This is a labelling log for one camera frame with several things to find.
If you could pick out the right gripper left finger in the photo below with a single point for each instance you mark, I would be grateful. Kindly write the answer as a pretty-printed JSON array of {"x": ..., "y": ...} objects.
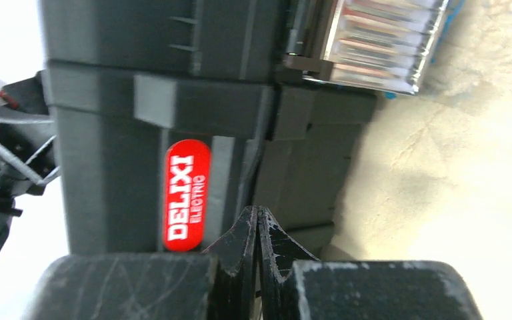
[{"x": 217, "y": 283}]

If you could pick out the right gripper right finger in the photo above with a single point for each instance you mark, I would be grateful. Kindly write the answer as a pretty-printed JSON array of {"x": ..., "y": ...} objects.
[{"x": 297, "y": 285}]

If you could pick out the black plastic toolbox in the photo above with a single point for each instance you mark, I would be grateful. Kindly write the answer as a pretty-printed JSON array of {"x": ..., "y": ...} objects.
[{"x": 172, "y": 116}]

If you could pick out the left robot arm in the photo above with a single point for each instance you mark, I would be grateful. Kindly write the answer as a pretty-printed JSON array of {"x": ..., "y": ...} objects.
[{"x": 27, "y": 136}]

